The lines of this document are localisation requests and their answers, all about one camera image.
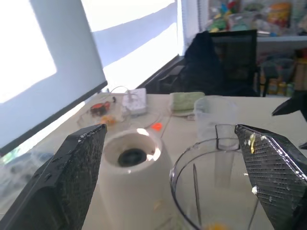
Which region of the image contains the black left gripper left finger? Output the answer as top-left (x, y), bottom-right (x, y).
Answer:
top-left (0, 123), bottom-right (107, 230)

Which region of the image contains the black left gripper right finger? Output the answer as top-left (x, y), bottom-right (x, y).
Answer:
top-left (234, 124), bottom-right (307, 230)

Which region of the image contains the clear blender jar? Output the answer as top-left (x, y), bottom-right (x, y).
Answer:
top-left (169, 123), bottom-right (261, 230)

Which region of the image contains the white blender base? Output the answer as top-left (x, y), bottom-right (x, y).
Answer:
top-left (97, 128), bottom-right (178, 230)

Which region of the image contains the cluttered storage shelf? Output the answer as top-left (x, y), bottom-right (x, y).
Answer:
top-left (206, 0), bottom-right (307, 96)

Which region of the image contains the black office chair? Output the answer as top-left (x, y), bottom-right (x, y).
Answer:
top-left (158, 29), bottom-right (267, 98)

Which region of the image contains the small orange fruit piece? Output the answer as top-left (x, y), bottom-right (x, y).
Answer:
top-left (100, 115), bottom-right (116, 126)

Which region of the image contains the red and black item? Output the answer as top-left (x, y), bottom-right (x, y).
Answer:
top-left (90, 101), bottom-right (112, 115)

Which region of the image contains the black jacket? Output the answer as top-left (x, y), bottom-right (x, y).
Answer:
top-left (179, 30), bottom-right (225, 95)

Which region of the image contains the green folded cloth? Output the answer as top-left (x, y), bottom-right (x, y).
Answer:
top-left (169, 92), bottom-right (206, 117)

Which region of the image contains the white box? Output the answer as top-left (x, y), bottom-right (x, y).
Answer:
top-left (122, 88), bottom-right (147, 117)

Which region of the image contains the black window frame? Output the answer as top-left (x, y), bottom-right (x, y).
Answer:
top-left (0, 54), bottom-right (187, 156)

